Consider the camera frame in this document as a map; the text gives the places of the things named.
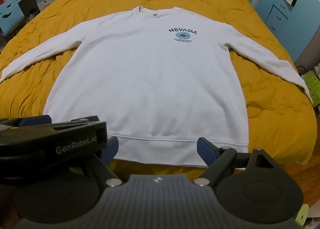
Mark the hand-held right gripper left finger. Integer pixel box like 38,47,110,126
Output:
93,136,123,187

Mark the green plastic basket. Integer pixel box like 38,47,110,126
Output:
301,73,320,107

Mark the blue smiley face cabinet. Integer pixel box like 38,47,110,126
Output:
0,0,22,35

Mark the blue drawer cabinet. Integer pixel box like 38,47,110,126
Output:
251,0,320,65

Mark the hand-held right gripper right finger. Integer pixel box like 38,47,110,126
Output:
194,137,275,187

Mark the white printed sweatshirt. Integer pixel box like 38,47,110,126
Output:
0,6,313,168

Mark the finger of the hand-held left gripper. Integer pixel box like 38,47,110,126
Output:
0,115,52,128
51,116,100,127

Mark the light green round knob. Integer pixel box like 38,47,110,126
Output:
296,204,310,227

